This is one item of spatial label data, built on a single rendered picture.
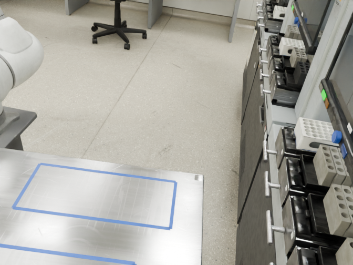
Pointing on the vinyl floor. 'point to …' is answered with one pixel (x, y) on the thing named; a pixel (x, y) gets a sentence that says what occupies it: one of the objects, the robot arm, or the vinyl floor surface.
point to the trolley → (96, 212)
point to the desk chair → (120, 27)
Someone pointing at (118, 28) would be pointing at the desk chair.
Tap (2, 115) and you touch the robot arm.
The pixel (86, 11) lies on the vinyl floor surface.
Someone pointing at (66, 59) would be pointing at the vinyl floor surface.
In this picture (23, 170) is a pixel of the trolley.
